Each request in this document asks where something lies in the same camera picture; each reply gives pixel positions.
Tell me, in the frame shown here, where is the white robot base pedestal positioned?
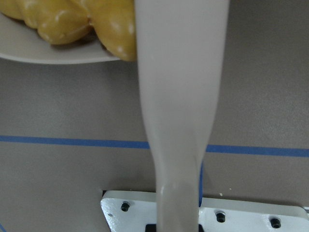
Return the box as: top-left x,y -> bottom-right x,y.
100,190 -> 309,232

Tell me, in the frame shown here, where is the tan toy ginger root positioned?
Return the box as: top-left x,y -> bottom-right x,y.
0,0 -> 137,61

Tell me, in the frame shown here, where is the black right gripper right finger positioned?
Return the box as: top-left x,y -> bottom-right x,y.
198,224 -> 204,232

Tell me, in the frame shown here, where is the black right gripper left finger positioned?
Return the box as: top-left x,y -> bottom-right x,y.
145,224 -> 156,232

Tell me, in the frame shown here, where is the beige plastic dustpan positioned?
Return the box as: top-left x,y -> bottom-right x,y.
0,14 -> 119,64

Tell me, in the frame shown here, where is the beige hand brush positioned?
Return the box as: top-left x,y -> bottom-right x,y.
135,0 -> 230,232

